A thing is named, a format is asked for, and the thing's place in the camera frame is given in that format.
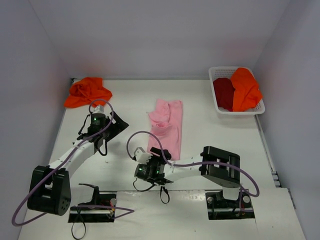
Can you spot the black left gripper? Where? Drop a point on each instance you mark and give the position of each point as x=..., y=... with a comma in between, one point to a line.
x=114, y=125

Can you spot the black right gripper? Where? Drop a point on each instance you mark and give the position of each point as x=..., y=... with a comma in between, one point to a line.
x=159, y=153

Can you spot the pink t shirt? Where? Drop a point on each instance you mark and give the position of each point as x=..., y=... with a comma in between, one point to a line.
x=166, y=124

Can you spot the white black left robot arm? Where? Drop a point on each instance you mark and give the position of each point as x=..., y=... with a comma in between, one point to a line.
x=50, y=188

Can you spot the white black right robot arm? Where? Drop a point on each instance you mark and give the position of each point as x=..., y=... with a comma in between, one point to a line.
x=216, y=165

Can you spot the orange t shirt on table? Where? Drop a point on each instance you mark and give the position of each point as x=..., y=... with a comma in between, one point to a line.
x=85, y=91

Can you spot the dark red t shirt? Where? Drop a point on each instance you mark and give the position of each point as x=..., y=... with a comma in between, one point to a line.
x=224, y=93

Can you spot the white plastic basket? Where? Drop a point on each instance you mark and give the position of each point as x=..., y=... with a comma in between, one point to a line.
x=227, y=71

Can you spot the orange t shirt in basket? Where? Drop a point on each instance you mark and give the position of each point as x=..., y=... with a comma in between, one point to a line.
x=247, y=91

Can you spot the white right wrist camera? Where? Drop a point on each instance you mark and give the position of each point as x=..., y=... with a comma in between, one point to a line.
x=141, y=156

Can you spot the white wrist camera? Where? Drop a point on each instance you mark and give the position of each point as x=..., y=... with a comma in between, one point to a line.
x=99, y=109
x=141, y=156

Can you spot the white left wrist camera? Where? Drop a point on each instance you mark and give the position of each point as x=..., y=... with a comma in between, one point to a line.
x=99, y=109

